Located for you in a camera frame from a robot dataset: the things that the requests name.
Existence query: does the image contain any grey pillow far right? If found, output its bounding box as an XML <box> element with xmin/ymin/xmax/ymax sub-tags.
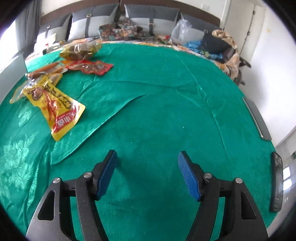
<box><xmin>181</xmin><ymin>14</ymin><xmax>220</xmax><ymax>43</ymax></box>

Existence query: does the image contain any brown headboard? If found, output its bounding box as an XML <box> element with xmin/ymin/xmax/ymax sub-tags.
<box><xmin>40</xmin><ymin>0</ymin><xmax>221</xmax><ymax>26</ymax></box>

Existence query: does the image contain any green satin tablecloth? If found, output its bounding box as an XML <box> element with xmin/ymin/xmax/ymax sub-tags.
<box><xmin>1</xmin><ymin>44</ymin><xmax>275</xmax><ymax>240</ymax></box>

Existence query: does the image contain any clear plastic bag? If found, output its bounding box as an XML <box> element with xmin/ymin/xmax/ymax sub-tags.
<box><xmin>170</xmin><ymin>19</ymin><xmax>192</xmax><ymax>45</ymax></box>

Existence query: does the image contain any grey phone on table edge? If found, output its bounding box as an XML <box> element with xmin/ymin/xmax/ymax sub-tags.
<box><xmin>243</xmin><ymin>97</ymin><xmax>272</xmax><ymax>141</ymax></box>

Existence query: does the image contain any olive bag of brown snacks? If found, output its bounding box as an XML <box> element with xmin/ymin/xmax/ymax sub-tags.
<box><xmin>59</xmin><ymin>42</ymin><xmax>102</xmax><ymax>61</ymax></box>

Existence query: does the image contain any black bag on bed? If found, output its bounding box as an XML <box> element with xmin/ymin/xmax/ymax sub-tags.
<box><xmin>198</xmin><ymin>34</ymin><xmax>231</xmax><ymax>54</ymax></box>

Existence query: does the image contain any grey pillow far left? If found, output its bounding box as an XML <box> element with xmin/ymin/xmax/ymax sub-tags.
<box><xmin>34</xmin><ymin>14</ymin><xmax>72</xmax><ymax>53</ymax></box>

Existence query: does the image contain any sausage packet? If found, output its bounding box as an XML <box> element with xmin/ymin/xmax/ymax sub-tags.
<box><xmin>26</xmin><ymin>61</ymin><xmax>68</xmax><ymax>79</ymax></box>

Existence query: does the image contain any black phone on table edge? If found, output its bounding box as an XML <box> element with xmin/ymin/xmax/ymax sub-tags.
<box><xmin>270</xmin><ymin>152</ymin><xmax>283</xmax><ymax>212</ymax></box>

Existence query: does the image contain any grey curtain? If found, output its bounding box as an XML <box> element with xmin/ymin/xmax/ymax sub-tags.
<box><xmin>16</xmin><ymin>0</ymin><xmax>42</xmax><ymax>58</ymax></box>

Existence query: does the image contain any yellow-rimmed clear snack bag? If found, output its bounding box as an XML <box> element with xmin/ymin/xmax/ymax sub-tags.
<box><xmin>10</xmin><ymin>72</ymin><xmax>63</xmax><ymax>104</ymax></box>

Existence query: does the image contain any beige floral blanket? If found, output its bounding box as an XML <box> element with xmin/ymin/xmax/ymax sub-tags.
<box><xmin>212</xmin><ymin>30</ymin><xmax>240</xmax><ymax>80</ymax></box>

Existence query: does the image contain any yellow red cartoon snack packet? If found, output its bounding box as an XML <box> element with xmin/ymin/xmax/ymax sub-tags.
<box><xmin>23</xmin><ymin>76</ymin><xmax>85</xmax><ymax>142</ymax></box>

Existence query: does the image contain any red spicy snack packet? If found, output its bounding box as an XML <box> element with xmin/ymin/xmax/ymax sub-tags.
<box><xmin>66</xmin><ymin>60</ymin><xmax>113</xmax><ymax>76</ymax></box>

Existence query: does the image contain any floral patterned folded cloth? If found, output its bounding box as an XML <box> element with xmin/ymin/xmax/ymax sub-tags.
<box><xmin>98</xmin><ymin>16</ymin><xmax>144</xmax><ymax>41</ymax></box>

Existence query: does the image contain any grey pillow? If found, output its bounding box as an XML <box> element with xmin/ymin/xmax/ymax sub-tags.
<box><xmin>125</xmin><ymin>4</ymin><xmax>179</xmax><ymax>36</ymax></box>
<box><xmin>34</xmin><ymin>14</ymin><xmax>72</xmax><ymax>53</ymax></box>
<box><xmin>181</xmin><ymin>14</ymin><xmax>220</xmax><ymax>43</ymax></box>
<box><xmin>68</xmin><ymin>4</ymin><xmax>119</xmax><ymax>41</ymax></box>

